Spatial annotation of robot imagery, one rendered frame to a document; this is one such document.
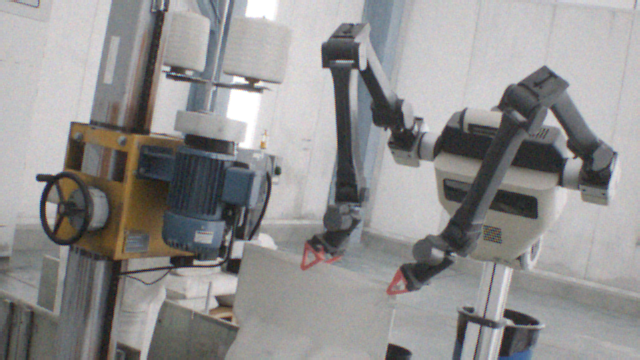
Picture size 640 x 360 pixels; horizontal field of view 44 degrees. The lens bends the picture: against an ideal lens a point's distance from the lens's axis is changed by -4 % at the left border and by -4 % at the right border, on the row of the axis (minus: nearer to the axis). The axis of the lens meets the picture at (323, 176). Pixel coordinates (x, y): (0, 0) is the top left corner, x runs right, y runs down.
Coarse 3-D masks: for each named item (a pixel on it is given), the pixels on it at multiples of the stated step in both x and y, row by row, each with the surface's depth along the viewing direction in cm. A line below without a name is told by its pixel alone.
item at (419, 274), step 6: (408, 264) 204; (414, 264) 203; (420, 264) 202; (402, 270) 201; (408, 270) 202; (414, 270) 202; (420, 270) 201; (426, 270) 201; (432, 270) 200; (408, 276) 200; (414, 276) 202; (420, 276) 202; (426, 276) 201; (432, 276) 202; (408, 282) 200; (414, 282) 200; (420, 282) 203; (426, 282) 205
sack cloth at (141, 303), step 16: (64, 256) 264; (64, 272) 257; (144, 272) 248; (160, 272) 247; (128, 288) 245; (144, 288) 246; (160, 288) 247; (128, 304) 244; (144, 304) 247; (160, 304) 254; (128, 320) 245; (144, 320) 249; (128, 336) 246; (144, 336) 250; (144, 352) 254
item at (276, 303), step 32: (256, 256) 230; (288, 256) 223; (256, 288) 230; (288, 288) 222; (320, 288) 216; (352, 288) 213; (384, 288) 209; (256, 320) 228; (288, 320) 221; (320, 320) 216; (352, 320) 213; (384, 320) 209; (256, 352) 221; (288, 352) 217; (320, 352) 214; (352, 352) 212; (384, 352) 208
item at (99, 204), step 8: (72, 192) 198; (80, 192) 197; (96, 192) 197; (72, 200) 199; (80, 200) 197; (96, 200) 195; (104, 200) 198; (96, 208) 194; (104, 208) 197; (80, 216) 197; (96, 216) 195; (104, 216) 197; (72, 224) 198; (80, 224) 197; (96, 224) 196
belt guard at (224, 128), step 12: (180, 120) 194; (192, 120) 192; (204, 120) 191; (216, 120) 191; (228, 120) 192; (240, 120) 224; (192, 132) 191; (204, 132) 191; (216, 132) 191; (228, 132) 193; (240, 132) 196
